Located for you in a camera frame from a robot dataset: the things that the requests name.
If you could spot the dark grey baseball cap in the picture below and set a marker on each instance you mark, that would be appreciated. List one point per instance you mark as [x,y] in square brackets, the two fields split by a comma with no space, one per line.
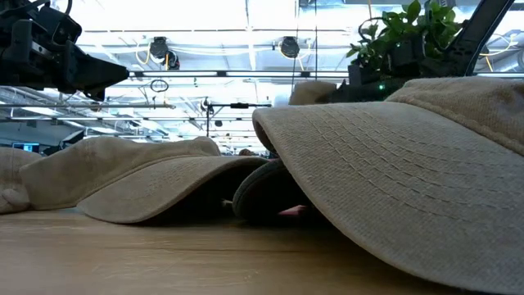
[258,192]

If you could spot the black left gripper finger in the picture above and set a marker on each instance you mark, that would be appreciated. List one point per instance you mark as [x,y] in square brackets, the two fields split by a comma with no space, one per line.
[94,75]

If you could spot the black metal rig frame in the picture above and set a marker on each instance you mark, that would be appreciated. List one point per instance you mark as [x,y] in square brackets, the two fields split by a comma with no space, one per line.
[245,74]

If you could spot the pink plastic bin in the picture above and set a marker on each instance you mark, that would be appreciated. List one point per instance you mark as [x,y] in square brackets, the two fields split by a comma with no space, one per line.
[294,210]

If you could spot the computer monitor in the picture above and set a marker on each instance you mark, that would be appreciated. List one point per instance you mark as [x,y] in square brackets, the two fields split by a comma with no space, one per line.
[25,146]

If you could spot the black stand with crossbar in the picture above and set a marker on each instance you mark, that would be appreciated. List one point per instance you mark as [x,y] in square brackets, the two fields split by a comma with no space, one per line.
[239,105]

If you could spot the black device with green light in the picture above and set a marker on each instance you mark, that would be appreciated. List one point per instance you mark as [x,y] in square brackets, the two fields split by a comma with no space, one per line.
[368,92]

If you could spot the grey horizontal metal bar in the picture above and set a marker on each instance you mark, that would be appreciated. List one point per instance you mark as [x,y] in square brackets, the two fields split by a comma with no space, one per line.
[82,105]

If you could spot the green leafy plant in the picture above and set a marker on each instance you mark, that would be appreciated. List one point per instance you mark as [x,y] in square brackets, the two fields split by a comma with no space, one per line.
[409,18]

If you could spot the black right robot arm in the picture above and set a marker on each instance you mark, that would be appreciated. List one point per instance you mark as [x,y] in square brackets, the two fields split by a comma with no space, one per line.
[483,24]

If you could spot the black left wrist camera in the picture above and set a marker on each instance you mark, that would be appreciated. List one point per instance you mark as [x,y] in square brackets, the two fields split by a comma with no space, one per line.
[59,26]

